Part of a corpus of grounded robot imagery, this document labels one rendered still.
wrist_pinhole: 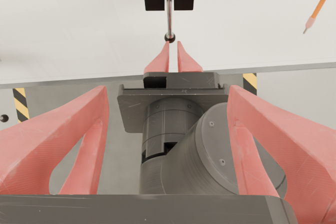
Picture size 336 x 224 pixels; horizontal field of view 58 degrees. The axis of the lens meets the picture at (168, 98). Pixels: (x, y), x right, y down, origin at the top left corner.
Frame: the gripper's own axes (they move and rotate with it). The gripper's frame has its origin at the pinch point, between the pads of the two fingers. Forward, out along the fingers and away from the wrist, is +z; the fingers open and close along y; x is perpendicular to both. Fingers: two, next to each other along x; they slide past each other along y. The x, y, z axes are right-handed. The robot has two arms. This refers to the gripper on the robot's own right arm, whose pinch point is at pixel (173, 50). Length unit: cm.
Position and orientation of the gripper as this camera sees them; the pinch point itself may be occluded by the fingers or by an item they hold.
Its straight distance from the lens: 35.3
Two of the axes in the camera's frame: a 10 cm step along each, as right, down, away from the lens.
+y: -10.0, 0.1, 0.2
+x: 0.2, 6.1, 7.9
